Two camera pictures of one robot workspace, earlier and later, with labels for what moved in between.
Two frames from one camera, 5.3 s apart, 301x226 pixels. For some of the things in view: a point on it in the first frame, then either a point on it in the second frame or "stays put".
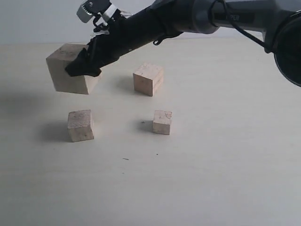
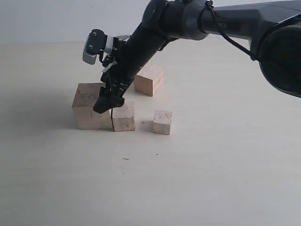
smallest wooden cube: [161, 122] stays put
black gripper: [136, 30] → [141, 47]
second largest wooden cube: [148, 79] stays put
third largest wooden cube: [80, 125] → [123, 117]
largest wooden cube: [57, 62] → [87, 118]
